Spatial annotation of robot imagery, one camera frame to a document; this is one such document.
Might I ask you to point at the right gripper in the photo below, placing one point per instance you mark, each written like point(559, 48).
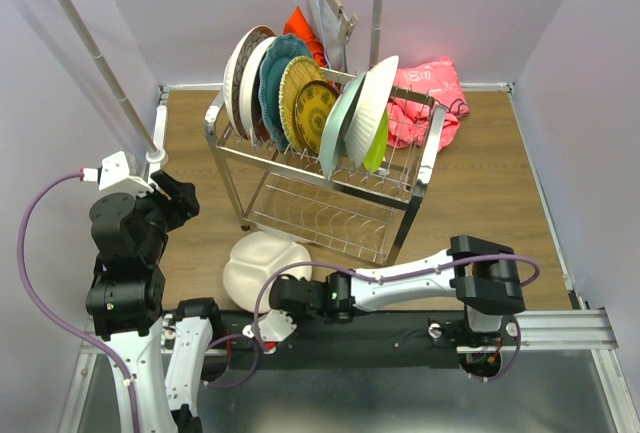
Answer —
point(304, 280)

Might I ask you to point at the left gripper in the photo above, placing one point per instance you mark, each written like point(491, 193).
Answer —
point(184, 202)

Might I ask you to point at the white divided plate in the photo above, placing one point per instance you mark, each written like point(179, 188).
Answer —
point(253, 260)

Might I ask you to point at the grey swirl ceramic plate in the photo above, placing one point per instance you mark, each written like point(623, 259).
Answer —
point(249, 107)

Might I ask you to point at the lime green plate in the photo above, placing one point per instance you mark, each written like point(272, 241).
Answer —
point(376, 153)

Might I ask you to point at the pale blue square plate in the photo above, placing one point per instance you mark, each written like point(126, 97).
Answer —
point(332, 145)

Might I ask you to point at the floral brown rim plate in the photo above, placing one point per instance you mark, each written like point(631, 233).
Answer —
point(234, 70)
point(369, 109)

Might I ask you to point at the yellow black patterned plate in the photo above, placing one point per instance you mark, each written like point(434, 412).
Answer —
point(312, 106)

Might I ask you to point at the woven bamboo plate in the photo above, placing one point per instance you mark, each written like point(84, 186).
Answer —
point(300, 71)

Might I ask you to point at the teal scalloped plate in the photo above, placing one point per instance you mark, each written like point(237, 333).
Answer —
point(278, 55)

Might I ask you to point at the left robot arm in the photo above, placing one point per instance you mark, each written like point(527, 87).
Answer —
point(125, 303)

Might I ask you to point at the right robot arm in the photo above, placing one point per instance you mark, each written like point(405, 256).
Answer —
point(482, 275)

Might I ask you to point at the black base bar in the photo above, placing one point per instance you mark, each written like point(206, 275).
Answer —
point(384, 339)

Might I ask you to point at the orange garment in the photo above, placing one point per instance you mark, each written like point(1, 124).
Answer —
point(298, 26)

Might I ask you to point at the grey towel with panda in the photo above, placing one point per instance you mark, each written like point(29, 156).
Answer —
point(336, 54)

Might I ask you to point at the beige clip hanger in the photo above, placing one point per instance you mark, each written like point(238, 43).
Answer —
point(331, 15)

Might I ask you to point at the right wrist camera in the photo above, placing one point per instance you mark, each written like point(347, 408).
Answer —
point(274, 327)

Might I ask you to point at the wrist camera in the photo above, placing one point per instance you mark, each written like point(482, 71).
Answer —
point(119, 173)
point(274, 327)

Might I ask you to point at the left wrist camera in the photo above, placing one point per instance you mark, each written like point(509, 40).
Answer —
point(119, 173)

